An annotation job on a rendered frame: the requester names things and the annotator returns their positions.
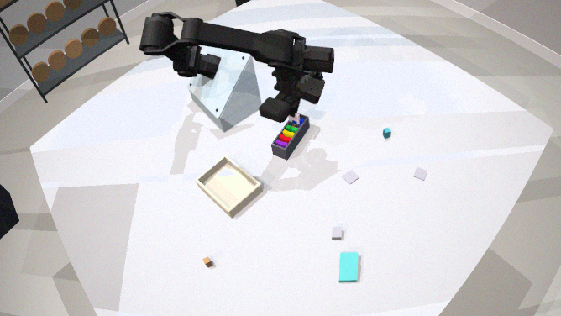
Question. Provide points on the cream shallow tray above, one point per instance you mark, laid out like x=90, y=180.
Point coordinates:
x=229, y=186

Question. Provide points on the small teal block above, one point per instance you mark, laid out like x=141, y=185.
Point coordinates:
x=386, y=133

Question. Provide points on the turquoise rectangular block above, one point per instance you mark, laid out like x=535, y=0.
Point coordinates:
x=348, y=267

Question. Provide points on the small tan block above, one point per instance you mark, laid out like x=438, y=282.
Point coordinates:
x=207, y=262

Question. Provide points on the green fuse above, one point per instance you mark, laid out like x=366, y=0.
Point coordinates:
x=291, y=129

